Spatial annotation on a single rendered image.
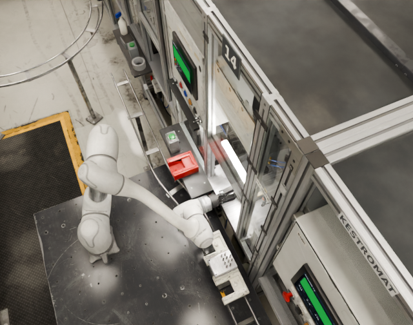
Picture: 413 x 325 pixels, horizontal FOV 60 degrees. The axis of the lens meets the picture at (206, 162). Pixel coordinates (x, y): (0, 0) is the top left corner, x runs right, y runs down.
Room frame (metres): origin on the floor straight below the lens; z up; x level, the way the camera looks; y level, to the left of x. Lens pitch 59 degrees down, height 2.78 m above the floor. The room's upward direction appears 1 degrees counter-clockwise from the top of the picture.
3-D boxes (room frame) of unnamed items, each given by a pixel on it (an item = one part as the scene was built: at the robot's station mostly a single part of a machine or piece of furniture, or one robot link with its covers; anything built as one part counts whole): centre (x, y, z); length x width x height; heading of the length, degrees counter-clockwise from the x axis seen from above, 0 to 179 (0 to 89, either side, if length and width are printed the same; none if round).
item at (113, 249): (0.67, 0.63, 0.71); 0.22 x 0.18 x 0.06; 24
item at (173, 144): (1.23, 0.20, 0.97); 0.08 x 0.08 x 0.12; 24
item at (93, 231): (0.70, 0.64, 0.85); 0.18 x 0.16 x 0.22; 4
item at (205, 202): (0.80, 0.01, 1.00); 0.09 x 0.06 x 0.09; 24
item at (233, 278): (0.50, -0.08, 0.84); 0.36 x 0.14 x 0.10; 24
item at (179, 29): (1.26, -0.01, 1.60); 0.42 x 0.29 x 0.46; 24
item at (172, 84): (1.21, 0.11, 1.37); 0.36 x 0.04 x 0.04; 24
